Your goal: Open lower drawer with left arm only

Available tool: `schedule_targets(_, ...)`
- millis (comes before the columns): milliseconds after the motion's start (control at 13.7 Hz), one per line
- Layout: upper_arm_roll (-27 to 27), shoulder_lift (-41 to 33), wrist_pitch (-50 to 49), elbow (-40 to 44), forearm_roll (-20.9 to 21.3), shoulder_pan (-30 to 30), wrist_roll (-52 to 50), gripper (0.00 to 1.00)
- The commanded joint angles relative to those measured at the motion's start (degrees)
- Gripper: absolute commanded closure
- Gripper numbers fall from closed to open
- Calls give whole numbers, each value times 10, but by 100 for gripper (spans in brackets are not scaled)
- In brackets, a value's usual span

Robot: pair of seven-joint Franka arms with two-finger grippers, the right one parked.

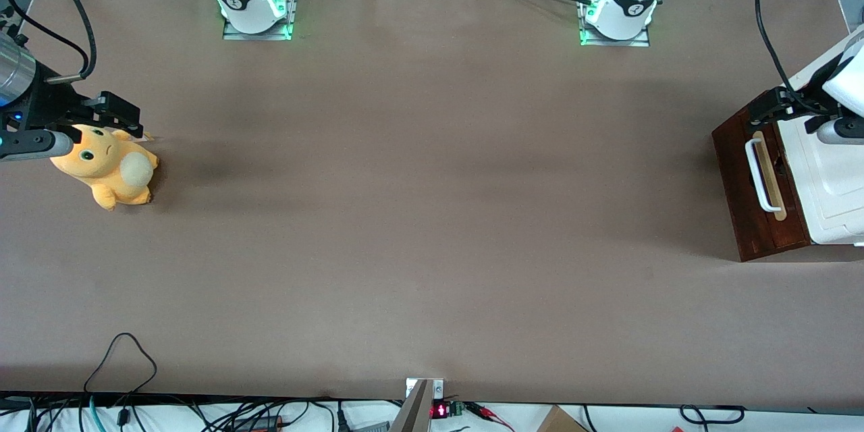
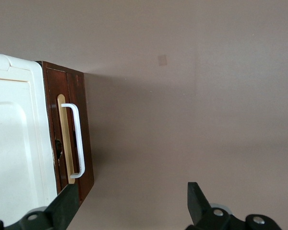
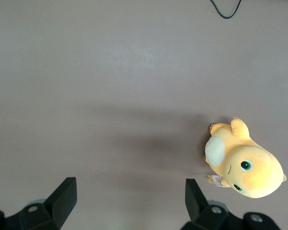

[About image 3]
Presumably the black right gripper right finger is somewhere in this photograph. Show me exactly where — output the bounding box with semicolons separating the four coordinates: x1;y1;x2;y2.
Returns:
182;178;245;230

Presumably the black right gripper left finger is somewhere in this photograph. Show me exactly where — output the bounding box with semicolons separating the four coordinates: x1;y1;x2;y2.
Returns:
4;177;77;230

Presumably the orange plush toy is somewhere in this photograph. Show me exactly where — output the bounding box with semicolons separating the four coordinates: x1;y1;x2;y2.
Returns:
204;116;288;199

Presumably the black looped cable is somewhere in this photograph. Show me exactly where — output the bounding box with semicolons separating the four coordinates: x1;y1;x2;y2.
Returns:
210;0;242;19

